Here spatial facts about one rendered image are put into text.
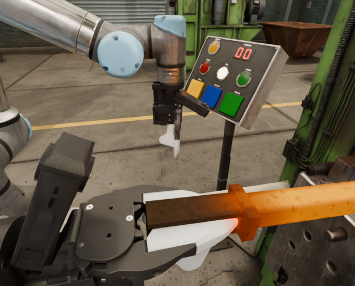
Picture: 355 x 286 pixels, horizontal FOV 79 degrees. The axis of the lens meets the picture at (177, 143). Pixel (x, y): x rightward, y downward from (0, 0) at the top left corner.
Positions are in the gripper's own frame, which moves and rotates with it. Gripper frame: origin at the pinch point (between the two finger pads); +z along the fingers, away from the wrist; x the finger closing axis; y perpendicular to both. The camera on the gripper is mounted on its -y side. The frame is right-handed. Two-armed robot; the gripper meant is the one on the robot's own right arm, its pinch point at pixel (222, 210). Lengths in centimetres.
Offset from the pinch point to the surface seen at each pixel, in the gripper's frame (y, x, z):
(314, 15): -13, -738, 624
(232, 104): 11, -53, 26
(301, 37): 35, -520, 420
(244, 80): 3, -55, 30
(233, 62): -1, -64, 29
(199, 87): 10, -70, 19
